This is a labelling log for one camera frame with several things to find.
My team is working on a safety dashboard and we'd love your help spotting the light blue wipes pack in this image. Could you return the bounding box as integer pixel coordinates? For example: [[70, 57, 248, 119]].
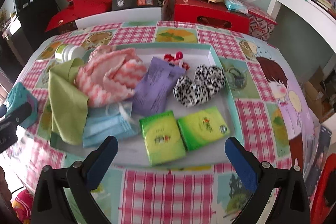
[[224, 0, 248, 14]]

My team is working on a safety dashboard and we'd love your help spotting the purple baby wipes pack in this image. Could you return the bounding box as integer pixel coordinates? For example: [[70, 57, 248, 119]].
[[131, 57, 186, 117]]

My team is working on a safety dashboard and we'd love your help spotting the white shallow tray teal rim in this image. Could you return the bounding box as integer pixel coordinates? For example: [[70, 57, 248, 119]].
[[48, 43, 238, 171]]

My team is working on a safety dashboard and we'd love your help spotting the red pink hair tie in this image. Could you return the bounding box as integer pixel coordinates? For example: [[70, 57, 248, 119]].
[[163, 50, 190, 71]]

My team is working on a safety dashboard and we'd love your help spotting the patchwork cake print tablecloth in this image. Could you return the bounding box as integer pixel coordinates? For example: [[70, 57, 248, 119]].
[[5, 21, 313, 223]]

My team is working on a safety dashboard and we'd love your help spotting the white green pill bottle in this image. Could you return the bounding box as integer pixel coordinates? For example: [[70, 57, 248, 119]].
[[55, 44, 86, 63]]

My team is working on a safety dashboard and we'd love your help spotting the light green cloth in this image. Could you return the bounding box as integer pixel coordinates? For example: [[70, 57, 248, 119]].
[[49, 58, 88, 145]]

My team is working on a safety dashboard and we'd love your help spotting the black box with QR label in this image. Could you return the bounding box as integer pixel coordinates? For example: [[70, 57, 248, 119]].
[[112, 0, 164, 11]]

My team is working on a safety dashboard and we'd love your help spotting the blue face mask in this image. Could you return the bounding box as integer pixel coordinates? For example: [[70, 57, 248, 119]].
[[83, 101, 140, 148]]

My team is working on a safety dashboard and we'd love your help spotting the black white leopard scrunchie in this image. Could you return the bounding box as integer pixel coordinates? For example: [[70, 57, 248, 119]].
[[173, 65, 226, 107]]

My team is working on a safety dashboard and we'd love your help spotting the white foam board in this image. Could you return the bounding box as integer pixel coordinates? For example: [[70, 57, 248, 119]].
[[75, 7, 163, 29]]

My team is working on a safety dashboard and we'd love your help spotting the pink white knitted cloth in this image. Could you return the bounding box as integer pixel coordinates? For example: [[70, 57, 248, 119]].
[[75, 45, 147, 107]]

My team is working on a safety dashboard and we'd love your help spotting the red patterned gift box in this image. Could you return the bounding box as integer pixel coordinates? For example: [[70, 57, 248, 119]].
[[239, 0, 277, 42]]

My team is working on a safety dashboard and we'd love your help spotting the green tissue pack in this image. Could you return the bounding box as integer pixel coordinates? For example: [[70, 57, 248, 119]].
[[177, 106, 231, 151], [139, 110, 186, 166]]

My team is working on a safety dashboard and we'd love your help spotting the white shelf unit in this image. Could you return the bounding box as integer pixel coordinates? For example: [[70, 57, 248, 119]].
[[267, 0, 336, 57]]

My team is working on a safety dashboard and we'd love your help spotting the red box with cutout handle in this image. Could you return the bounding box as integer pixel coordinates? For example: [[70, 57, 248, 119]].
[[174, 0, 249, 34]]

